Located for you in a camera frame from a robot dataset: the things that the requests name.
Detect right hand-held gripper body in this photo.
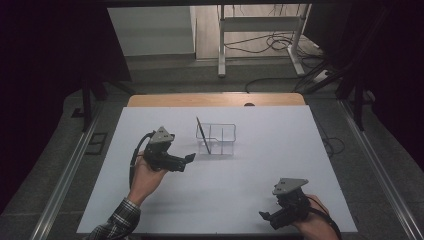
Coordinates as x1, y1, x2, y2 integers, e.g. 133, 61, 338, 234
270, 177, 311, 230

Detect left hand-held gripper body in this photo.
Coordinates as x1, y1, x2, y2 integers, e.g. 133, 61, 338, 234
143, 126, 186, 173

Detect dark blue pencil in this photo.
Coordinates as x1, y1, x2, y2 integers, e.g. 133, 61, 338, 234
195, 116, 212, 156

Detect clear plastic pen holder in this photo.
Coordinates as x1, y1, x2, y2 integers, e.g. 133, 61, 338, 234
195, 122, 237, 157

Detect person's left hand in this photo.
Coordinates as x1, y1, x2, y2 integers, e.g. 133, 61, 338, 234
128, 152, 168, 206

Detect person's right hand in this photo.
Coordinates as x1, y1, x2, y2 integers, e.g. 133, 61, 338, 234
292, 194, 341, 240

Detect white table mat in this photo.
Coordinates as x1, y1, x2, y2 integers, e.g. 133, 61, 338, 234
77, 105, 358, 235

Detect black floor socket plate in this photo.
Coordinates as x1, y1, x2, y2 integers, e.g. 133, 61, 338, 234
84, 132, 109, 156

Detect black metal stand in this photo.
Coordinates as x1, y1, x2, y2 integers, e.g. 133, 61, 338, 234
299, 59, 371, 132
80, 74, 136, 133

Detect white power strip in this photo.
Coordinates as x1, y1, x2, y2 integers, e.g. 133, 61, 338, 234
312, 68, 332, 84

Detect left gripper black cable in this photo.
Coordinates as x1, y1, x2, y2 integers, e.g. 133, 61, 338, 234
128, 131, 157, 188

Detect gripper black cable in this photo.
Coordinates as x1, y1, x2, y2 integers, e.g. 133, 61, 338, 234
307, 195, 343, 240
128, 131, 157, 188

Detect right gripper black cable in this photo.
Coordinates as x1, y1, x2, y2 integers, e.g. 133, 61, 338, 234
307, 195, 343, 240

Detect looped black cable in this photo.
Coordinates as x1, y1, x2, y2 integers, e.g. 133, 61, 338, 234
320, 135, 346, 158

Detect aluminium floor rail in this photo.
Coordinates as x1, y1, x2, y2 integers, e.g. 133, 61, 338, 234
337, 99, 424, 240
29, 102, 105, 240

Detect long black floor cable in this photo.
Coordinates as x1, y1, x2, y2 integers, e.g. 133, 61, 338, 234
244, 77, 301, 94

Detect white wall panel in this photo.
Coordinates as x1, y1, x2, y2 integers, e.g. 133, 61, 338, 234
107, 5, 197, 57

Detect tangled black floor cables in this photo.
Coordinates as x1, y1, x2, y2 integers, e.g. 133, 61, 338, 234
223, 31, 303, 55

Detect white metal desk frame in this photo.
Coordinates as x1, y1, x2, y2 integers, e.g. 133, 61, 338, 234
217, 3, 313, 79

